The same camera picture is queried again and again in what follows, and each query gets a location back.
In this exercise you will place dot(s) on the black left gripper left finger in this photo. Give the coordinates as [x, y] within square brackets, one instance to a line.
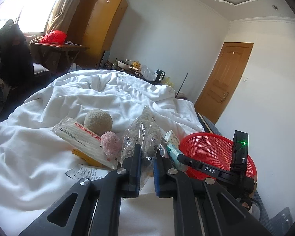
[91, 207]

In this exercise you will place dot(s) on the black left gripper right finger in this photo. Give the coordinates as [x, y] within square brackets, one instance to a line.
[202, 207]

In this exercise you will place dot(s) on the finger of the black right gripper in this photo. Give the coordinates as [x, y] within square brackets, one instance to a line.
[201, 166]

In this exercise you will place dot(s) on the clear plastic bag with towel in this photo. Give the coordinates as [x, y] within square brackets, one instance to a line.
[145, 132]

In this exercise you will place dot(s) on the green white sachet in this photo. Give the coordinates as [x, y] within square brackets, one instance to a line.
[174, 152]

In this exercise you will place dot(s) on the red plastic mesh basket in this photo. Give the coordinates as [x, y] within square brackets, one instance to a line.
[209, 148]

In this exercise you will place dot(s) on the white tissue pack lemon print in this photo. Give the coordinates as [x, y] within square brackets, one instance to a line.
[171, 138]

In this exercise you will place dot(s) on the white paper leaflet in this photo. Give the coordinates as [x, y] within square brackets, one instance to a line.
[81, 171]

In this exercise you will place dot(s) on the yellow packet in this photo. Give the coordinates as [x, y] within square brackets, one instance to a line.
[87, 158]

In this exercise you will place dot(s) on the pink plush bear in bag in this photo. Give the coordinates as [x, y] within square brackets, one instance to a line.
[111, 144]

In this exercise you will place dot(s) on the grey red cardboard box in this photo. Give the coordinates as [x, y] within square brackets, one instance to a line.
[84, 140]

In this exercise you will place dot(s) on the white duvet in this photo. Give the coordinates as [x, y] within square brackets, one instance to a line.
[34, 160]

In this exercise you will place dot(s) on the yellow plastic bag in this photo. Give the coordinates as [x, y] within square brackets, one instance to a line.
[167, 81]

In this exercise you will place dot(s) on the beige fluffy ball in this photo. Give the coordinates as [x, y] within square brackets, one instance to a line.
[98, 121]

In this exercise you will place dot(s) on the black electric kettle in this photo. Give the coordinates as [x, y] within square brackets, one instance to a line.
[160, 75]

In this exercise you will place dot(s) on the wooden door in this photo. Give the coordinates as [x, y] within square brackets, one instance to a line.
[223, 80]

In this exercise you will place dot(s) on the white cooking pot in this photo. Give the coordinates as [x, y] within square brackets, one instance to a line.
[127, 65]

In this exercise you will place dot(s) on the dark wooden desk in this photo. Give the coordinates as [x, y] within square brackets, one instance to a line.
[58, 58]

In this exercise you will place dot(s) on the black clothes pile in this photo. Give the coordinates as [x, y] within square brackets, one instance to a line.
[16, 63]

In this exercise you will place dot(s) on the wooden wardrobe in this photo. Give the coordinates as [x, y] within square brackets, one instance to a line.
[94, 25]

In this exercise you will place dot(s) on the red cap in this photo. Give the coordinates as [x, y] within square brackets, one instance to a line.
[55, 37]

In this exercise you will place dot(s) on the beige curtain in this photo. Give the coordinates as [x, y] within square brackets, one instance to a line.
[61, 15]

